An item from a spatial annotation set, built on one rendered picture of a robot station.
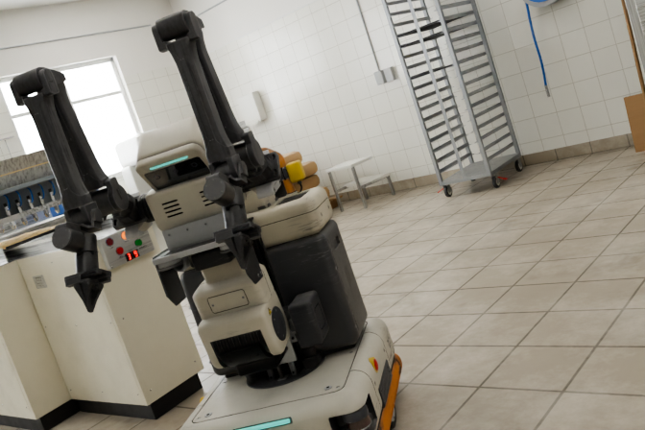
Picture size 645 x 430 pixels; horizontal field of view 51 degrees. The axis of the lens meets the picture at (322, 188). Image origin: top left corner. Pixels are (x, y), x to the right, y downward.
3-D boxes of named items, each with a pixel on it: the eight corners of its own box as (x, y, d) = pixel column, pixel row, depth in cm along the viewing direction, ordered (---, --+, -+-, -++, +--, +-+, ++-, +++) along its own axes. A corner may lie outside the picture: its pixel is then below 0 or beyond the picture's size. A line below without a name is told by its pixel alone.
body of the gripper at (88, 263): (97, 274, 172) (95, 247, 175) (63, 284, 175) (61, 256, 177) (112, 278, 178) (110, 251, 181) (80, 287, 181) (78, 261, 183)
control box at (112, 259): (107, 270, 292) (95, 240, 290) (151, 250, 310) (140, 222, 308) (110, 270, 290) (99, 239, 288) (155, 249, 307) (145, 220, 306)
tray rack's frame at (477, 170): (473, 175, 622) (415, -16, 601) (525, 163, 588) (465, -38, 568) (441, 196, 574) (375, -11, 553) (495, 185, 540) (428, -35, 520)
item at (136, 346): (75, 415, 343) (10, 249, 332) (131, 380, 368) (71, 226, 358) (154, 424, 296) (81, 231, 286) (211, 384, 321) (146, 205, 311)
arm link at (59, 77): (63, 58, 186) (34, 70, 188) (36, 66, 173) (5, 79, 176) (132, 203, 198) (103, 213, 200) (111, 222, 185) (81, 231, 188)
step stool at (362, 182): (396, 194, 681) (382, 151, 676) (367, 208, 654) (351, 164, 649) (368, 199, 715) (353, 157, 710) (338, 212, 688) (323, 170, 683)
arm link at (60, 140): (52, 67, 179) (18, 81, 182) (39, 68, 173) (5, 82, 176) (109, 221, 184) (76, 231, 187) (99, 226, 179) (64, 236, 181)
